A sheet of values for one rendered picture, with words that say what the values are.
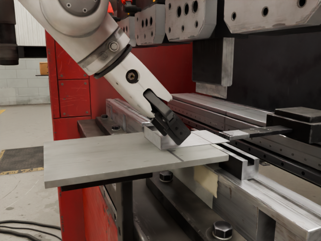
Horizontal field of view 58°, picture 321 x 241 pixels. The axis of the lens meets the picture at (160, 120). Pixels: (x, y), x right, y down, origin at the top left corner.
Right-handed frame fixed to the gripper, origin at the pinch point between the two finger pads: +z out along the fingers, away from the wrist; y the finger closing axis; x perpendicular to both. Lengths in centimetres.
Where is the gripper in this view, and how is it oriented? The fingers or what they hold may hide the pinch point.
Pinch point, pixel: (171, 127)
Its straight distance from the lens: 50.8
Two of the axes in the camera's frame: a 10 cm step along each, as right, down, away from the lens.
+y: -3.7, -2.0, 9.1
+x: -7.0, 7.0, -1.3
